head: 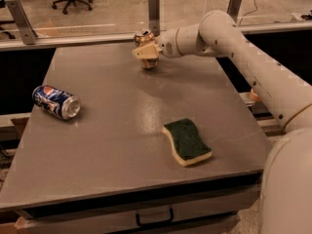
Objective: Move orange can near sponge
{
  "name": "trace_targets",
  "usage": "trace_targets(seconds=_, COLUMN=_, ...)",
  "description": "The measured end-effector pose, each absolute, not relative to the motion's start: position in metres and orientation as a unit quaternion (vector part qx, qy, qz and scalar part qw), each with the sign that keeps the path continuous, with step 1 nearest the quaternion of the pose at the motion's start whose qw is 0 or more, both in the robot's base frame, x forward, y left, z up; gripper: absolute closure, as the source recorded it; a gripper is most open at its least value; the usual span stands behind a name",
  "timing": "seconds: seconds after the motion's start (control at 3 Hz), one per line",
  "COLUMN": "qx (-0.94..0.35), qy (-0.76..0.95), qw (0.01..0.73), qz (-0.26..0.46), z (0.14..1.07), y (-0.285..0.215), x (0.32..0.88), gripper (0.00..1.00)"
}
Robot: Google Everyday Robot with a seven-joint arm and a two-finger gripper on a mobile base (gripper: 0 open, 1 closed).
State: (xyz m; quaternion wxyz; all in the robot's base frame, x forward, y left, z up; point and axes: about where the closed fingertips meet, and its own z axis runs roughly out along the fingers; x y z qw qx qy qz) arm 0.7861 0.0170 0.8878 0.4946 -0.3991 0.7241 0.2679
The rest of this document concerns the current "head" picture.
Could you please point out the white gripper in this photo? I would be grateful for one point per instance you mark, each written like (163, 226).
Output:
(168, 43)

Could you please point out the metal glass rail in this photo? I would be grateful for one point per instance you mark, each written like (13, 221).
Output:
(71, 41)

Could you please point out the blue Pepsi can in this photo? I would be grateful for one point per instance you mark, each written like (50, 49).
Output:
(57, 102)

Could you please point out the middle metal bracket post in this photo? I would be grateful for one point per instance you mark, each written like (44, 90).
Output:
(154, 16)

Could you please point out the grey table drawer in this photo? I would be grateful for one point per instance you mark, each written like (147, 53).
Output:
(211, 212)

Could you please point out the right metal bracket post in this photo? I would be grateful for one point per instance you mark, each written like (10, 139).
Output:
(234, 8)

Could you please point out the metal bracket post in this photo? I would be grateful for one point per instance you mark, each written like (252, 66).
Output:
(154, 16)
(26, 32)
(234, 8)

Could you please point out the left metal bracket post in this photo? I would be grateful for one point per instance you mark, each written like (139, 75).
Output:
(26, 32)

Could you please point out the orange soda can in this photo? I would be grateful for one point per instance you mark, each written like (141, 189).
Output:
(142, 37)

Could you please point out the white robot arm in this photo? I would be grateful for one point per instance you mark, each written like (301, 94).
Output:
(286, 190)

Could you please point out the green yellow sponge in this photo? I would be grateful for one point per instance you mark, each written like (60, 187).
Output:
(187, 146)

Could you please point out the black drawer handle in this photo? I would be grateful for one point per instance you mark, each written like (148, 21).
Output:
(154, 217)

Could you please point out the orange tape roll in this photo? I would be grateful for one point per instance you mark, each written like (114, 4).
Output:
(254, 96)

